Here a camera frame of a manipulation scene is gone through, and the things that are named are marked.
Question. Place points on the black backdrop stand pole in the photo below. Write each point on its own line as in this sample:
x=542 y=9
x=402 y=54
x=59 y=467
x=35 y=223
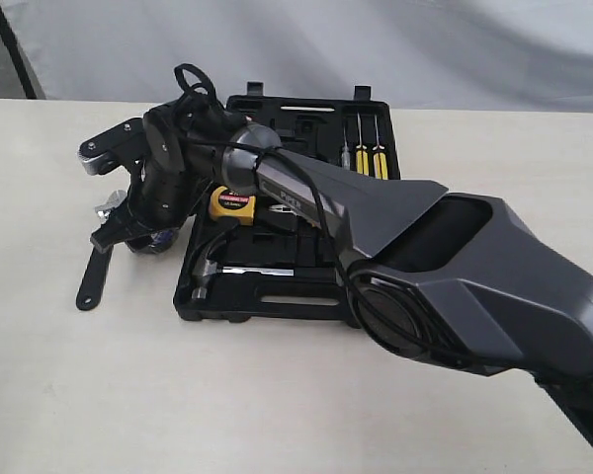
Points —
x=10 y=42

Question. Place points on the black plastic tool case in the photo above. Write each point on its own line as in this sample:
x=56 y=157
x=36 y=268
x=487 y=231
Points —
x=252 y=256

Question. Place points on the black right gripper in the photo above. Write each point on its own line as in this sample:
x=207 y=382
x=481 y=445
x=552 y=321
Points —
x=153 y=173

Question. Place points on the yellow screwdriver right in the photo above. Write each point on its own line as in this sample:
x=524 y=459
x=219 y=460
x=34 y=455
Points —
x=379 y=155

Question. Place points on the adjustable wrench black handle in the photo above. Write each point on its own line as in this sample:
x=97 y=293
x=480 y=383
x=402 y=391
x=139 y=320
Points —
x=93 y=282

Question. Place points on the clear handled tester screwdriver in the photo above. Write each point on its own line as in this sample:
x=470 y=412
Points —
x=345 y=153

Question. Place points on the yellow screwdriver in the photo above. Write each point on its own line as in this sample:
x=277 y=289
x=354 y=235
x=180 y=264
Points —
x=379 y=155
x=362 y=157

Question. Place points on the orange handled pliers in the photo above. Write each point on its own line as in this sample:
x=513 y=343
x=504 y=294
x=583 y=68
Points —
x=280 y=209

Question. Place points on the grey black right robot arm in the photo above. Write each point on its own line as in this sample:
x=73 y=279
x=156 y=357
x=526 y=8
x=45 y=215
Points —
x=449 y=279

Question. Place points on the yellow screwdriver left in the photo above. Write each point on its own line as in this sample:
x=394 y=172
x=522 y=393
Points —
x=362 y=157

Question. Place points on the claw hammer black grip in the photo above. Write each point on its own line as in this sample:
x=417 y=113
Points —
x=206 y=268

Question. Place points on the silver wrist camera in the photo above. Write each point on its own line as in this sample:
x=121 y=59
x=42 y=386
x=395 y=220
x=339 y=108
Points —
x=123 y=145

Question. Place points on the yellow tape measure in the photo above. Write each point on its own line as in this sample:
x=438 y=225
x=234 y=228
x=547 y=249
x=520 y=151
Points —
x=227 y=203

